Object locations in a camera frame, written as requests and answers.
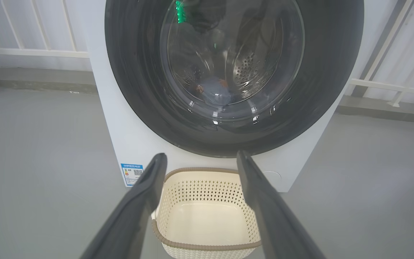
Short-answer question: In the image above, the blue energy label sticker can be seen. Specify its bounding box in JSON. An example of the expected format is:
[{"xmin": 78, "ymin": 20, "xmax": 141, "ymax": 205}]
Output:
[{"xmin": 120, "ymin": 164, "xmax": 144, "ymax": 187}]

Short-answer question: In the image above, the cream perforated laundry basket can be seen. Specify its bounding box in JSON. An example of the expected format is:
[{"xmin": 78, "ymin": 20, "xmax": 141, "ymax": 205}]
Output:
[{"xmin": 151, "ymin": 167, "xmax": 262, "ymax": 259}]

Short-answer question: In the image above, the blue bear-print garment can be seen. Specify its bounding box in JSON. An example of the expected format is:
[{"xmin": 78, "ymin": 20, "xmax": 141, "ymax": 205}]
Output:
[{"xmin": 193, "ymin": 77, "xmax": 236, "ymax": 105}]

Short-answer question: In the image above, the white metal railing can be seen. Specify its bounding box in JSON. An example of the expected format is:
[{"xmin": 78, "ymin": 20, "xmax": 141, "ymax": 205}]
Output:
[
  {"xmin": 349, "ymin": 0, "xmax": 414, "ymax": 108},
  {"xmin": 0, "ymin": 0, "xmax": 89, "ymax": 59}
]

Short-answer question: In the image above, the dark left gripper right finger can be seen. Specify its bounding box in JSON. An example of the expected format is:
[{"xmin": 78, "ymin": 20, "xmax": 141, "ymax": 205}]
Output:
[{"xmin": 236, "ymin": 150, "xmax": 326, "ymax": 259}]

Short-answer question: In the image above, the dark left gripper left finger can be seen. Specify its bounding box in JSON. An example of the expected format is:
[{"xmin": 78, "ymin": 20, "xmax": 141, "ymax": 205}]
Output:
[{"xmin": 80, "ymin": 153, "xmax": 168, "ymax": 259}]

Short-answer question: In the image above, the round drain filter cover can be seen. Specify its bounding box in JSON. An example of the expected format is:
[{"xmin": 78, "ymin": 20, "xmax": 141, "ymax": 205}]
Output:
[{"xmin": 263, "ymin": 171, "xmax": 282, "ymax": 186}]

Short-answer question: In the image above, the white front-load washing machine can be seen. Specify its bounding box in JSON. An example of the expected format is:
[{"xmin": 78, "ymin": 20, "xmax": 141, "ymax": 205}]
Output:
[{"xmin": 79, "ymin": 0, "xmax": 398, "ymax": 193}]

